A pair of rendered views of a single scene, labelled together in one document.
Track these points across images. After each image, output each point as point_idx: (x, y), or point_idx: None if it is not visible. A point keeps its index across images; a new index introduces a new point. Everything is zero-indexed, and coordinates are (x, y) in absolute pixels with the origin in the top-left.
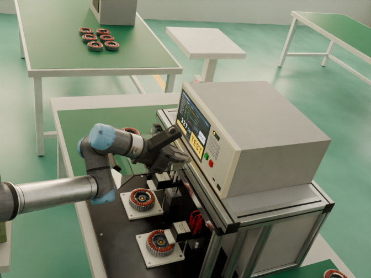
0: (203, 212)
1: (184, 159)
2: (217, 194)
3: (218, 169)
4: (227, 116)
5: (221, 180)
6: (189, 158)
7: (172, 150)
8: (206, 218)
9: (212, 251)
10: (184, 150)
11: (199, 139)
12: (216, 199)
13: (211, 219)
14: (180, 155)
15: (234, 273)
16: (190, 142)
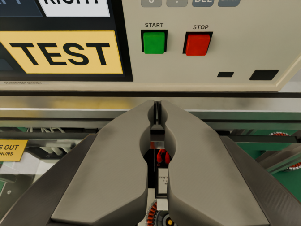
0: (238, 143)
1: (222, 140)
2: (260, 90)
3: (263, 26)
4: None
5: (282, 49)
6: (169, 102)
7: (126, 208)
8: (251, 145)
9: (294, 164)
10: (43, 104)
11: (61, 23)
12: (284, 103)
13: (267, 137)
14: (182, 148)
15: (225, 132)
16: (33, 69)
